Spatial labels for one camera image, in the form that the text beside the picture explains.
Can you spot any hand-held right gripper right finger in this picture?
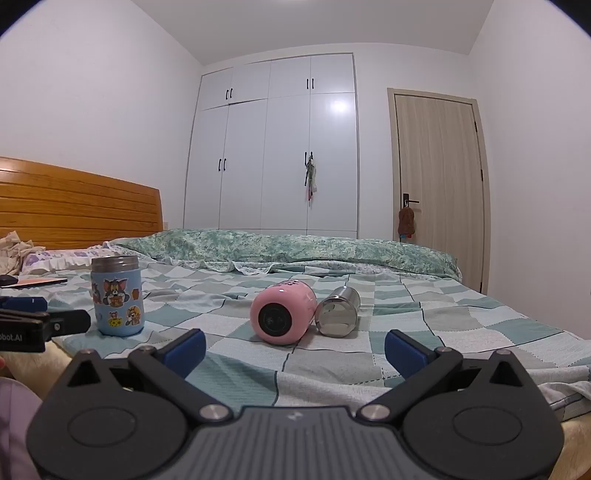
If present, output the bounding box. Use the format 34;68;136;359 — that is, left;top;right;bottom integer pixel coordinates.
359;329;528;422

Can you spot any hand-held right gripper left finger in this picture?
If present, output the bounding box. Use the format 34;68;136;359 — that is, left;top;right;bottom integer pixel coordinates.
68;329;232;424

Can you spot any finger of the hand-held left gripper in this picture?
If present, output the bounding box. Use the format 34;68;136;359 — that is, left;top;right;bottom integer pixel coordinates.
0;309;91;335
0;296;49;313

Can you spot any blue cartoon cup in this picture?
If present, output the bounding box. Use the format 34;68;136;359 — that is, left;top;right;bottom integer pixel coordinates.
90;255;147;337

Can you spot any stainless steel cup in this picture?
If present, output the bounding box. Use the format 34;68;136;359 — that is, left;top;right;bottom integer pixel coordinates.
314;285;361;339

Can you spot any pink cup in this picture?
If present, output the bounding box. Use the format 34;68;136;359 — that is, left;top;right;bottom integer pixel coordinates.
250;279;318;346

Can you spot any flat red phone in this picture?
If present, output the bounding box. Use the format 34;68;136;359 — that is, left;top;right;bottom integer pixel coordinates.
13;275;69;288

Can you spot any checkered bed sheet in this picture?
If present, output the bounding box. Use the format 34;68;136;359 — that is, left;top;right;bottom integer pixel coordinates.
46;261;591;422

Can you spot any crumpled beige cloth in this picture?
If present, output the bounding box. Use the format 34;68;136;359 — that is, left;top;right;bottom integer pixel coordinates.
0;230;48;276

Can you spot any purple floral pillow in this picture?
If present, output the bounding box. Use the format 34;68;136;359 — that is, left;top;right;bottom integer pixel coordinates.
22;244;122;271

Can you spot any person's lavender clothing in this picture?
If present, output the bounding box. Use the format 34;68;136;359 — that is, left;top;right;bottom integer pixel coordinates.
0;376;44;480

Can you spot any wooden headboard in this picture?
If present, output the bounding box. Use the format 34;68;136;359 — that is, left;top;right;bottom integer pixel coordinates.
0;156;165;250

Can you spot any brown plush toy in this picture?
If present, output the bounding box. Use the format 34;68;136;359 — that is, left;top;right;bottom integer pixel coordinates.
397;206;417;241

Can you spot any green floral quilt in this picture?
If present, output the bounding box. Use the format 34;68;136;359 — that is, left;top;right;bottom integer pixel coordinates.
102;228;463;280

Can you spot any beige wooden door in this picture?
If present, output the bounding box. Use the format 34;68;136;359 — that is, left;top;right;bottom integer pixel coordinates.
386;87;491;296

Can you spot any white wardrobe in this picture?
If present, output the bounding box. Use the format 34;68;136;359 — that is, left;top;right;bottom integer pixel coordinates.
183;52;361;239

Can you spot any hanging keychain bundle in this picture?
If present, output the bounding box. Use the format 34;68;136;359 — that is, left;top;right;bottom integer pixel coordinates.
303;159;320;203

